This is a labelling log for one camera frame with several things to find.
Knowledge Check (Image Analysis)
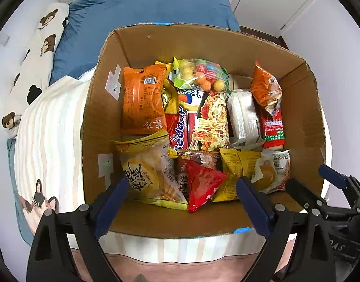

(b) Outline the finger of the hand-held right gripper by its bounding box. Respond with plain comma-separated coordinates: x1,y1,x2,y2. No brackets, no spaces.
286,179,327,212
318,164,360,210

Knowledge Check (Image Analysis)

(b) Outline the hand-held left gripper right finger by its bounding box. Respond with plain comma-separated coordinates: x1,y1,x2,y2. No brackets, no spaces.
236,176,336,282

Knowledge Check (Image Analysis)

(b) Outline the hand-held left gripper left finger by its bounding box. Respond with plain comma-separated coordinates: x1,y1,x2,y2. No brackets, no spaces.
26,177,130,282

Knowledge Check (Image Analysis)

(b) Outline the white egg yolk pastry packet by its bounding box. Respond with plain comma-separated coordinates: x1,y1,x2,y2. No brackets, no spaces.
250,149,291,194

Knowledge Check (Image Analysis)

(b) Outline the yellow bread packet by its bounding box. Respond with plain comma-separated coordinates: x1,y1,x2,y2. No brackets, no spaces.
111,129,189,210

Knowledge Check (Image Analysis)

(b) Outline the red triangular snack packet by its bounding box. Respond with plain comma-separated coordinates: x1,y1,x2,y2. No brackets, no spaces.
186,160,227,213

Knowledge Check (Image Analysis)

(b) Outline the brown cardboard box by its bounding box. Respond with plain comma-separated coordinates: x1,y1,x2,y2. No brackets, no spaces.
80,23,327,239

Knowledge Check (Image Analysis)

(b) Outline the red green snack packet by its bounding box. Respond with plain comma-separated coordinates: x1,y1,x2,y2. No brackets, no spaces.
258,107,286,149

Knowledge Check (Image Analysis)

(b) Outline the brown snack packet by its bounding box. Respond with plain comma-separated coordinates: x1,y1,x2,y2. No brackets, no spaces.
176,149,223,200

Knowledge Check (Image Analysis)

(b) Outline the large orange snack packet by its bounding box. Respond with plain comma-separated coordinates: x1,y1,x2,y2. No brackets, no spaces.
120,64,168,136

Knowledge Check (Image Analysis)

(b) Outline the small orange snack packet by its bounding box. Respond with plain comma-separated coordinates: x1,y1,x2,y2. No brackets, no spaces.
250,61,283,116

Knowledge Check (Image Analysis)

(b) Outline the clear bag of colourful candy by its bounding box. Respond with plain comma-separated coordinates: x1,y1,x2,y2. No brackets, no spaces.
170,57,230,92

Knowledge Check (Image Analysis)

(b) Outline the small yellow snack packet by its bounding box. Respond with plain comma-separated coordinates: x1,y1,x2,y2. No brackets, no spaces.
212,148,262,203

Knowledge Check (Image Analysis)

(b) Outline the silver foil packet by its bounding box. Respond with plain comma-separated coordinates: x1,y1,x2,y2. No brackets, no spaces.
226,90,264,149

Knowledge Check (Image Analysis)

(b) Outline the striped cat print blanket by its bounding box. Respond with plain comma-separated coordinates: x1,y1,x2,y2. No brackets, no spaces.
14,75,333,282

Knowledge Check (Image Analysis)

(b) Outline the blue bed sheet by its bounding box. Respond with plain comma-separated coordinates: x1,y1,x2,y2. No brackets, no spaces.
7,137,34,247

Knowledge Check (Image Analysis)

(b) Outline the red yellow instant noodle packet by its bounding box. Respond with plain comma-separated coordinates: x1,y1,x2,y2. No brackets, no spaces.
154,61,230,160

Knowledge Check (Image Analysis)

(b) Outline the white bear print pillow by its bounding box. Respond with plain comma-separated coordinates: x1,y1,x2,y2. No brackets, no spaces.
2,2,69,138

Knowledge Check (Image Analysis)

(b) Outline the blue pillow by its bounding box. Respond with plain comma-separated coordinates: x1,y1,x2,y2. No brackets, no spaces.
49,0,241,85

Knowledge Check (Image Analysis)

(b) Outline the dark wooden bed frame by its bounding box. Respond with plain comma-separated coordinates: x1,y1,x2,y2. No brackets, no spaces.
239,26,288,50

